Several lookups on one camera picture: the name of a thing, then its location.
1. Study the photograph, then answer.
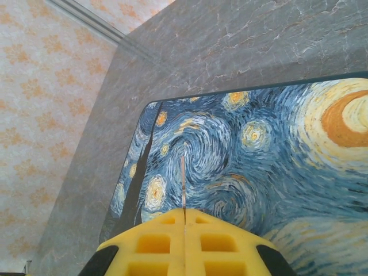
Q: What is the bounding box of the aluminium corner post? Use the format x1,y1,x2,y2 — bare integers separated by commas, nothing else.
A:
47,0,128,44

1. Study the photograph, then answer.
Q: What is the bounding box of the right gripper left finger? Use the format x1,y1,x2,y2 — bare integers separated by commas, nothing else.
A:
82,209,185,276

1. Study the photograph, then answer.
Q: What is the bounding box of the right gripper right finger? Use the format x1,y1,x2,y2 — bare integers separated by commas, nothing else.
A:
185,209,298,276

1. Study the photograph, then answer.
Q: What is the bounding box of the starry night printed box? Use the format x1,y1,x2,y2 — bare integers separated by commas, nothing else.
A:
98,71,368,276

